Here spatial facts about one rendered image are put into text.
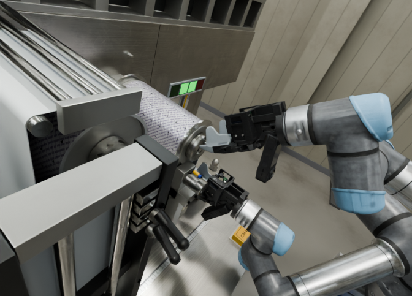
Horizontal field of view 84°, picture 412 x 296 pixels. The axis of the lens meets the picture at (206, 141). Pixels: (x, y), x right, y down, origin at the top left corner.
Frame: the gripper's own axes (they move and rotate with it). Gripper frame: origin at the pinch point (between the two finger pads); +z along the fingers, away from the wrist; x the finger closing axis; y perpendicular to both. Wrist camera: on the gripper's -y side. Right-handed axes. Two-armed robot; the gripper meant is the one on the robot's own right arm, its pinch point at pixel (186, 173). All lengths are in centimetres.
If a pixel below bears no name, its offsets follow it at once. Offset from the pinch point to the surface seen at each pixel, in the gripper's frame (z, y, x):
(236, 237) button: -23.1, -16.7, -6.4
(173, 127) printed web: 1.8, 20.4, 10.7
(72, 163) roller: -1.3, 25.3, 36.4
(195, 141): -3.6, 18.9, 8.4
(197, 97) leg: 47, -12, -71
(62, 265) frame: -14, 28, 44
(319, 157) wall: -48, -93, -261
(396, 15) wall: -25, 75, -259
